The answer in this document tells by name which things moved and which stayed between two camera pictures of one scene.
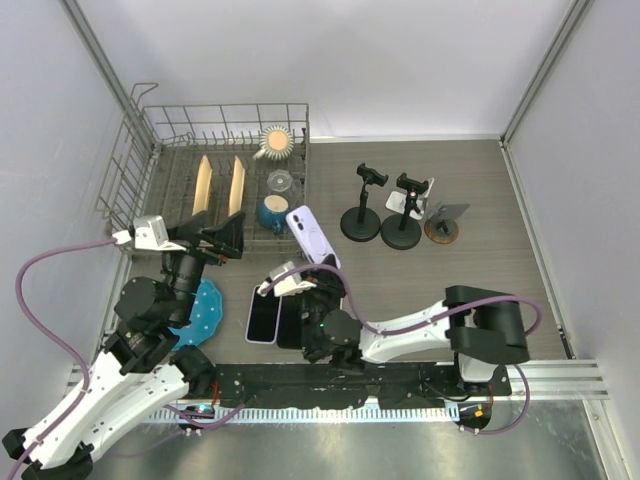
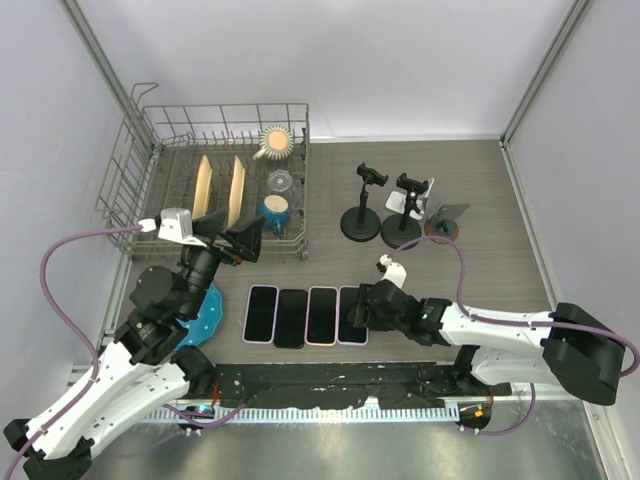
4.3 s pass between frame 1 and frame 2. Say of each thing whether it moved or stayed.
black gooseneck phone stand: stayed
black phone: stayed
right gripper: moved
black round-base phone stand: stayed
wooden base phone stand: stayed
